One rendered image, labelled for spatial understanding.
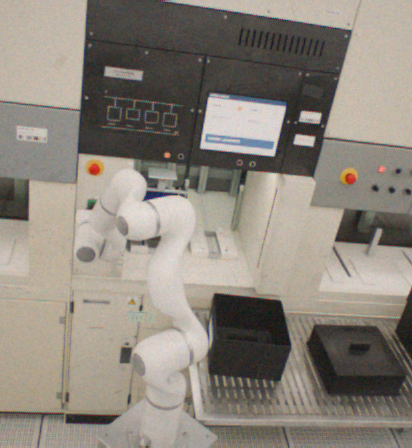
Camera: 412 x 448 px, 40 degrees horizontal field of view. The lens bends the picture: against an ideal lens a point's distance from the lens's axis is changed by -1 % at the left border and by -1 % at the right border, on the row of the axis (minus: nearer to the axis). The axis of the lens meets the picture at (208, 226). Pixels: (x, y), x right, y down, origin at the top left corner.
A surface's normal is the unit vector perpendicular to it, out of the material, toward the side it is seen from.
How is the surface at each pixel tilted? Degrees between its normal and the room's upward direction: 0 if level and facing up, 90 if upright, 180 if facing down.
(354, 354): 0
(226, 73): 90
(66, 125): 90
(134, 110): 90
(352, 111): 90
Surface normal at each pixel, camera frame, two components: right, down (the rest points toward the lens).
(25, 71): 0.12, 0.51
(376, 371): 0.16, -0.86
